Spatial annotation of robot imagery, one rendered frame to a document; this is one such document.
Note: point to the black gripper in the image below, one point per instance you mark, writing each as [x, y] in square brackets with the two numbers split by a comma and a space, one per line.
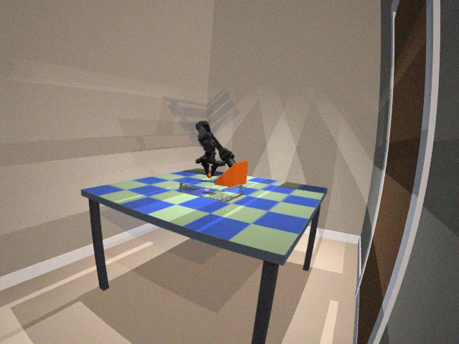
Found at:
[214, 163]

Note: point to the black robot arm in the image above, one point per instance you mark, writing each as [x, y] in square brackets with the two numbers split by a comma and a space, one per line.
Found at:
[209, 142]

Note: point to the clear l-shaped low wall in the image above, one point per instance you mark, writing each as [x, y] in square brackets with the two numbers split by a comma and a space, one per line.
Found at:
[210, 194]

